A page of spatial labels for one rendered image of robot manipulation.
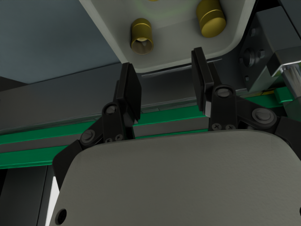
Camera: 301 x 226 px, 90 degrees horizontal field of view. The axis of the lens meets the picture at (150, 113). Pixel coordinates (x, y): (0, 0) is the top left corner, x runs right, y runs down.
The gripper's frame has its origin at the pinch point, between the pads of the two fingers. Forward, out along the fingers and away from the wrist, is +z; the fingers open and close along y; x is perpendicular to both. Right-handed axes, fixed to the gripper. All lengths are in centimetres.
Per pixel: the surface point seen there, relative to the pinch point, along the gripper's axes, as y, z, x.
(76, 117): -22.1, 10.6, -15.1
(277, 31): 13.4, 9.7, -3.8
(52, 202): -42, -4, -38
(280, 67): 11.9, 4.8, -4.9
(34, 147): -34.6, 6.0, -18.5
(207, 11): 6.5, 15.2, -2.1
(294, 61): 13.0, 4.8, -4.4
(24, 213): -56, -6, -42
